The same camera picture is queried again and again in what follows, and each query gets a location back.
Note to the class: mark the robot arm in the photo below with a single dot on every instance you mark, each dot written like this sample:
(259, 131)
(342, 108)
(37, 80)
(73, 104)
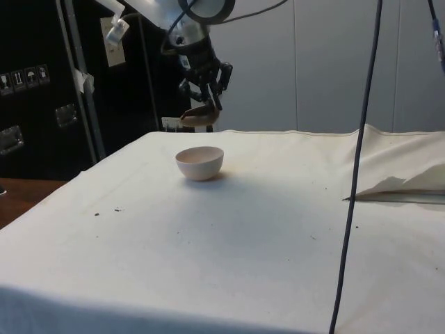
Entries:
(163, 10)

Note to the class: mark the black cabinet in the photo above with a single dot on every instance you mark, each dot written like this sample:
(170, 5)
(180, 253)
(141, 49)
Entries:
(34, 139)

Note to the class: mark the grey metal post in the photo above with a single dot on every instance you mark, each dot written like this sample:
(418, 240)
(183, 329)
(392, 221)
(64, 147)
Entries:
(88, 115)

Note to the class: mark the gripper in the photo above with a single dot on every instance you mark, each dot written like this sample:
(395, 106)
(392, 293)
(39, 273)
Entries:
(200, 57)

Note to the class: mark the white printed bracket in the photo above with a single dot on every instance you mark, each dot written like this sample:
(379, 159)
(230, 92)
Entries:
(109, 8)

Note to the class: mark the white bowl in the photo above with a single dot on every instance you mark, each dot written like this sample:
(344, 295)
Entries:
(198, 170)

